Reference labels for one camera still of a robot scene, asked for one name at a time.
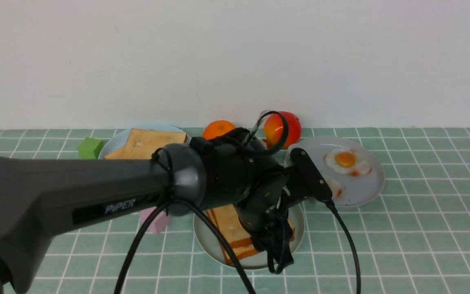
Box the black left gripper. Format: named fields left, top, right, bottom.
left=235, top=173, right=294, bottom=275

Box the toast slice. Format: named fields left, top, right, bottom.
left=104, top=128, right=187, bottom=160
left=220, top=243, right=259, bottom=265
left=206, top=204, right=296, bottom=250

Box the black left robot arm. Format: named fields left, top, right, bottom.
left=0, top=128, right=293, bottom=294

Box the teal centre plate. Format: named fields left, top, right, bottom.
left=193, top=205, right=305, bottom=271

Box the front fried egg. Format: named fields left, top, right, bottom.
left=325, top=177, right=343, bottom=200

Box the grey egg plate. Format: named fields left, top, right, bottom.
left=285, top=136, right=386, bottom=207

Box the pink cube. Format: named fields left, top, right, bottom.
left=140, top=207, right=171, bottom=234

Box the red apple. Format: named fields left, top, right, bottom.
left=263, top=111, right=302, bottom=149

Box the orange fruit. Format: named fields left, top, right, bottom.
left=202, top=120, right=236, bottom=140

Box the green checkered tablecloth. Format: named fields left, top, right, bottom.
left=0, top=128, right=470, bottom=294

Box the light blue bread plate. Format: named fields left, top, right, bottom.
left=98, top=124, right=191, bottom=160

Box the green cube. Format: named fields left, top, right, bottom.
left=77, top=138, right=104, bottom=160

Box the black camera cable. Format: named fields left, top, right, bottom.
left=114, top=110, right=361, bottom=294

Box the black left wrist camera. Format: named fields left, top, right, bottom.
left=286, top=147, right=333, bottom=205

